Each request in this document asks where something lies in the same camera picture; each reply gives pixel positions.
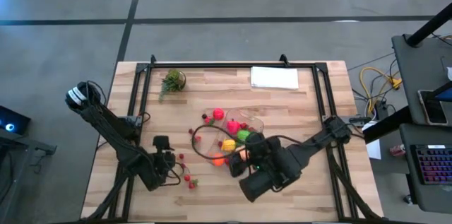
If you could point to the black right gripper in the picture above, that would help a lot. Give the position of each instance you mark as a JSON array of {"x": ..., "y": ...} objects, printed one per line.
[{"x": 260, "y": 153}]

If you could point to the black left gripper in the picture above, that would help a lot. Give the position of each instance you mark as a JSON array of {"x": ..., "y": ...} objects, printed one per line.
[{"x": 163, "y": 165}]

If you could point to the toy peach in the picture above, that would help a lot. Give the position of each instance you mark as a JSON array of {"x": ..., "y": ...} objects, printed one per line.
[{"x": 243, "y": 154}]

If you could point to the toy orange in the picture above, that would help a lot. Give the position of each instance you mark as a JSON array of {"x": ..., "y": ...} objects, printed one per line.
[{"x": 218, "y": 159}]

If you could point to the yellow toy bell pepper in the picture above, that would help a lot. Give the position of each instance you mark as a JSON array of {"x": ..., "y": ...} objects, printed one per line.
[{"x": 228, "y": 145}]

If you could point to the green toy apple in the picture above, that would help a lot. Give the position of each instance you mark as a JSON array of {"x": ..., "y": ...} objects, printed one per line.
[{"x": 243, "y": 135}]

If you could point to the red toy apple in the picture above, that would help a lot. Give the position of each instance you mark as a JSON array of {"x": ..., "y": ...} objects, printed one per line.
[{"x": 233, "y": 127}]

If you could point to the small toy strawberry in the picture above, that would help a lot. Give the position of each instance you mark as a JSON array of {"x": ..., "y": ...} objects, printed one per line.
[
  {"x": 243, "y": 125},
  {"x": 196, "y": 138},
  {"x": 208, "y": 121},
  {"x": 192, "y": 184}
]

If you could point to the clear plastic tupperware container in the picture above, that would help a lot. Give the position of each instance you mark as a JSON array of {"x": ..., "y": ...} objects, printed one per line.
[{"x": 256, "y": 119}]

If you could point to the red bumpy toy fruit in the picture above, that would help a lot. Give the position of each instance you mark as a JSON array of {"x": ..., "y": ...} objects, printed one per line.
[{"x": 218, "y": 114}]

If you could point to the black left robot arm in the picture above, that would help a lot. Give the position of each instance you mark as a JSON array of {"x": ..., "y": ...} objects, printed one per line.
[{"x": 106, "y": 125}]

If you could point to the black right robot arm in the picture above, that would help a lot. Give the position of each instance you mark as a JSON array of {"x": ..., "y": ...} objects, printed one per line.
[{"x": 300, "y": 153}]

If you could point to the potted green plant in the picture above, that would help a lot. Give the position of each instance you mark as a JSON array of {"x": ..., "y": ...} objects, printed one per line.
[{"x": 172, "y": 82}]

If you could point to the white folded cloth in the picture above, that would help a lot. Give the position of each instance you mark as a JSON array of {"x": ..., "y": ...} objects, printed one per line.
[{"x": 274, "y": 77}]

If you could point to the white paper sheet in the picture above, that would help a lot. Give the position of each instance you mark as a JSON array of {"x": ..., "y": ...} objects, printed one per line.
[{"x": 373, "y": 148}]

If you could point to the grey metal cart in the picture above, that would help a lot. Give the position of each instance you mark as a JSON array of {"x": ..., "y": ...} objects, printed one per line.
[{"x": 21, "y": 142}]

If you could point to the black desk support beam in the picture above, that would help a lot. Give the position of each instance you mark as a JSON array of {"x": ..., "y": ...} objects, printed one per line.
[{"x": 385, "y": 125}]

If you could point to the black power strip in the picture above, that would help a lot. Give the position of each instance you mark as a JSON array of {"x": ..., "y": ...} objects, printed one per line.
[{"x": 381, "y": 109}]

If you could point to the black device with blue light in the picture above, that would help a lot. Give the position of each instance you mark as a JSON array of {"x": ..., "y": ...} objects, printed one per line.
[{"x": 14, "y": 119}]

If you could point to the red soda can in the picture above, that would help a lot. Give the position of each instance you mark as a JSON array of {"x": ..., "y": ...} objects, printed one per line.
[{"x": 397, "y": 150}]

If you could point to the grey desk with keyboard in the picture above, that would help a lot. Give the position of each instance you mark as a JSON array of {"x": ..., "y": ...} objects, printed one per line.
[{"x": 423, "y": 199}]

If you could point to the backlit computer keyboard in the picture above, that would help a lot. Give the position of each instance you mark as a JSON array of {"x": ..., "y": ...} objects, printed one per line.
[{"x": 435, "y": 165}]

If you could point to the black smartphone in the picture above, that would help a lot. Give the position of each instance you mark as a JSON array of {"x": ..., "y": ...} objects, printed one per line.
[{"x": 432, "y": 107}]

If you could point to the grey desk with phone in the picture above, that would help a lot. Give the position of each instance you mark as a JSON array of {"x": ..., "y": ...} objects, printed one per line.
[{"x": 416, "y": 68}]

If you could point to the blue lit screen corner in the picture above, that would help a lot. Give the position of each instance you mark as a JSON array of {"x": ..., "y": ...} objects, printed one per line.
[{"x": 446, "y": 94}]

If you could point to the black pole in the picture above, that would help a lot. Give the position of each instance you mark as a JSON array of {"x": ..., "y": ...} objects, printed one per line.
[{"x": 429, "y": 26}]

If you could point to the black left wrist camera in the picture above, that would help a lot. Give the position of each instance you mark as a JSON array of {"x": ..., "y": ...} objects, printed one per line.
[{"x": 161, "y": 142}]

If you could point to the black metal rig frame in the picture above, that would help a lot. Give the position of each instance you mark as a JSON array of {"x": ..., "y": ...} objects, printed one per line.
[{"x": 229, "y": 65}]

